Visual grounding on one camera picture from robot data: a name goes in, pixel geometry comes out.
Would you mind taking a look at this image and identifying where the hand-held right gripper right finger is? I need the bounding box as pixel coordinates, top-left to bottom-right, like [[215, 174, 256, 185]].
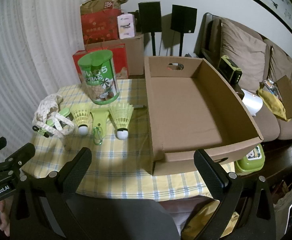
[[193, 149, 276, 240]]

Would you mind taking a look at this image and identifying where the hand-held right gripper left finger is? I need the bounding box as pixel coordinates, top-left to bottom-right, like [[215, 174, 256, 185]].
[[10, 147, 93, 240]]

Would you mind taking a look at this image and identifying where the floral cloth bag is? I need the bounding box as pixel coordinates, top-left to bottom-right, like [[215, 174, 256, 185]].
[[32, 94, 76, 138]]

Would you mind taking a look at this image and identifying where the yellow shuttlecock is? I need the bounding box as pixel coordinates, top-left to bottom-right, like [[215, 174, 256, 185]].
[[109, 102, 134, 140], [71, 103, 91, 134]]

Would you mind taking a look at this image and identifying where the green snack can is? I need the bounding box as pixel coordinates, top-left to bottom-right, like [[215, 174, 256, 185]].
[[77, 49, 120, 105]]

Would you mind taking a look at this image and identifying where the person's left hand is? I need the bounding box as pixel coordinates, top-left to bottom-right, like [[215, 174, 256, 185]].
[[0, 200, 10, 237]]

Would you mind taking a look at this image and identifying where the yellow checked tablecloth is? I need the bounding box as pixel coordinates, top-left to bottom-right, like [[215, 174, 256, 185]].
[[20, 78, 236, 202]]

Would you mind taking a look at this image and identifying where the green lunch box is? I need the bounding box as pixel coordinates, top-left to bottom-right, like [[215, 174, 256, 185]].
[[236, 144, 265, 174]]

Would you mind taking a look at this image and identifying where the yellow plastic bag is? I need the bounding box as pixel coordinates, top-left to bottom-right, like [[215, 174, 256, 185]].
[[183, 200, 240, 240]]

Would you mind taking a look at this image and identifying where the brown sofa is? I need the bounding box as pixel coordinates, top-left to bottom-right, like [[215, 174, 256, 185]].
[[195, 12, 292, 153]]

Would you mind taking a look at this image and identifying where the white rounded device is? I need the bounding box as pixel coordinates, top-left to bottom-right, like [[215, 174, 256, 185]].
[[241, 89, 264, 117]]

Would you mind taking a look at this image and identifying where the beige shopping bag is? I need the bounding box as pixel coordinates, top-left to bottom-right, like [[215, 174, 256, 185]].
[[273, 177, 292, 235]]

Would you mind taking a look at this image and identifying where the yellow cloth bag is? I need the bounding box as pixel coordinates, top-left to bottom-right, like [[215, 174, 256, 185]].
[[257, 85, 287, 122]]

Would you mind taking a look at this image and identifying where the green and black device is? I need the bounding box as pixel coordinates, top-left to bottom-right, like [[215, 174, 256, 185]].
[[218, 55, 242, 84]]

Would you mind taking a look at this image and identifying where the white curtain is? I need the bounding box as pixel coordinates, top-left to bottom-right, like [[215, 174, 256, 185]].
[[0, 0, 91, 143]]

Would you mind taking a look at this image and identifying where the small flat cardboard box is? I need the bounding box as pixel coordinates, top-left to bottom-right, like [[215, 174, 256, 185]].
[[276, 75, 292, 119]]

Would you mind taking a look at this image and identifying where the red gift box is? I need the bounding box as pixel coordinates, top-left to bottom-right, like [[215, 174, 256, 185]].
[[73, 44, 129, 80]]

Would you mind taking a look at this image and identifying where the large brown cushion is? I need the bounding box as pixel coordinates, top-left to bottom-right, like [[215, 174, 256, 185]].
[[221, 19, 267, 93]]

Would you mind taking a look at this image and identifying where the closed brown cardboard box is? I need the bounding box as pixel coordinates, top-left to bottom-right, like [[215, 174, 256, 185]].
[[85, 34, 145, 77]]

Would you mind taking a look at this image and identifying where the medium brown cushion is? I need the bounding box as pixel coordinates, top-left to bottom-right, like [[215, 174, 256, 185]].
[[268, 45, 292, 85]]

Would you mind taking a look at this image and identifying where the black speaker stand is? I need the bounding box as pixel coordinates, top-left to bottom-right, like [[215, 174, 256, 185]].
[[179, 32, 185, 56], [150, 32, 157, 56]]

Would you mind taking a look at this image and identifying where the red gift bag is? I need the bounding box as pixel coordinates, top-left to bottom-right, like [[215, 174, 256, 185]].
[[81, 9, 123, 45]]

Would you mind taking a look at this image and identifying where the white and pink box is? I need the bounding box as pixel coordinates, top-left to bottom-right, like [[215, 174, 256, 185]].
[[117, 13, 136, 40]]

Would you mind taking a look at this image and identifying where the black speaker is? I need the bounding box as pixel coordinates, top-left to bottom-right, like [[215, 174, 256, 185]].
[[170, 4, 198, 34], [138, 2, 161, 33]]

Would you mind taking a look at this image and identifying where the brown paper bag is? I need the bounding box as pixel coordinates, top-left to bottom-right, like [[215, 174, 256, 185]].
[[80, 0, 130, 14]]

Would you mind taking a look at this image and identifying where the framed painting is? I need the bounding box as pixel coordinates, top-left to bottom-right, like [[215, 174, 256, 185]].
[[211, 0, 292, 38]]

